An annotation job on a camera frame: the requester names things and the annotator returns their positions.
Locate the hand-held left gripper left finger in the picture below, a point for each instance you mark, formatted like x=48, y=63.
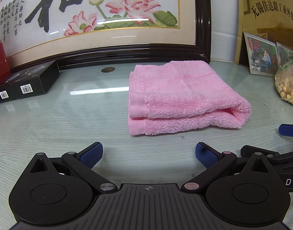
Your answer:
x=93, y=155

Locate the small photo frame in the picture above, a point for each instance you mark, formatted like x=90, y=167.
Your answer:
x=285, y=55

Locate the black box with barcode label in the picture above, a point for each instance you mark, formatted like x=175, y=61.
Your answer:
x=38, y=79
x=7, y=86

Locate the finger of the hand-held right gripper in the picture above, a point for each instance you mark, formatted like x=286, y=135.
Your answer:
x=271, y=152
x=289, y=130

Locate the large photo frame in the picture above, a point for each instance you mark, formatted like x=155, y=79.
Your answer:
x=261, y=55

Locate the bag of popcorn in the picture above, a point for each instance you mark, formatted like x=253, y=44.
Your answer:
x=289, y=86

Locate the gold plaque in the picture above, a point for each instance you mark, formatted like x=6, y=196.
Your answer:
x=268, y=16

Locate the brass coin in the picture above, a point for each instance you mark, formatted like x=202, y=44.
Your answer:
x=108, y=70

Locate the pink towel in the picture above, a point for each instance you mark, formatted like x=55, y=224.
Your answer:
x=184, y=95

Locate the framed lotus cross-stitch picture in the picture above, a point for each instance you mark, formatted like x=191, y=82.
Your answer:
x=112, y=16

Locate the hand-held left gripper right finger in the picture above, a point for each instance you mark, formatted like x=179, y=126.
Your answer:
x=206, y=157

